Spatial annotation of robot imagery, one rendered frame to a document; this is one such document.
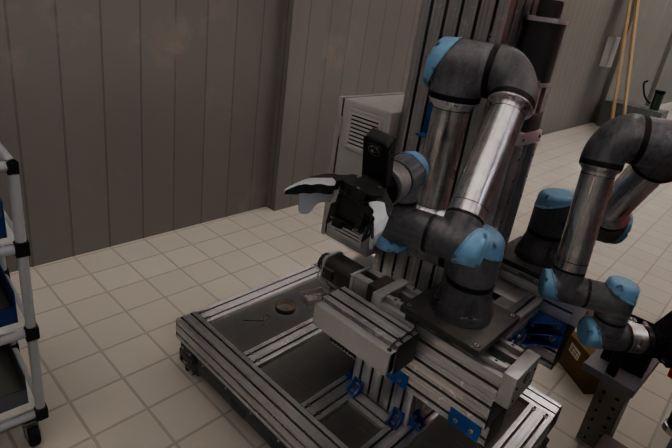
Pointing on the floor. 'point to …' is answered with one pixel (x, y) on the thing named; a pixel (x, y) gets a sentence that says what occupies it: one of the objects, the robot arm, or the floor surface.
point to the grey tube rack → (16, 398)
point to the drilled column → (602, 414)
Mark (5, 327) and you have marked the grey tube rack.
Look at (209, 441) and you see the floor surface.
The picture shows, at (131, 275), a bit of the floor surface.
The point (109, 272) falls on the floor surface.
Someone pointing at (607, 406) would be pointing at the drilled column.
